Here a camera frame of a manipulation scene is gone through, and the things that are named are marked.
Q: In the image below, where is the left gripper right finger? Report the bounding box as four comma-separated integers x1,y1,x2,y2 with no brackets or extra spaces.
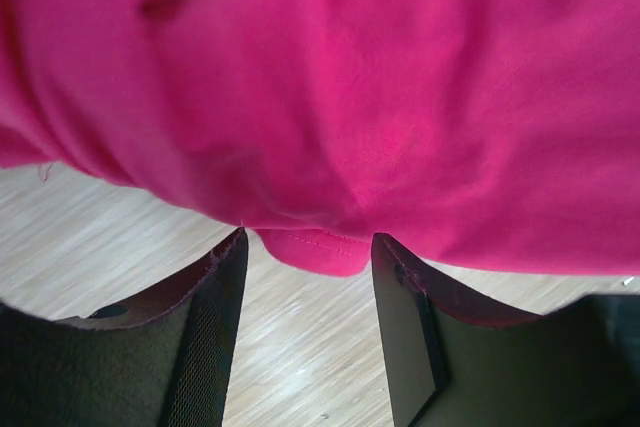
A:
371,234,639,426

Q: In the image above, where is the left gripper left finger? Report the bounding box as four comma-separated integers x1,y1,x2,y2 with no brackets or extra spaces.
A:
1,229,249,426

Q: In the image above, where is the red t-shirt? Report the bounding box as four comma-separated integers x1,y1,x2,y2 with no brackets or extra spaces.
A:
1,0,639,276

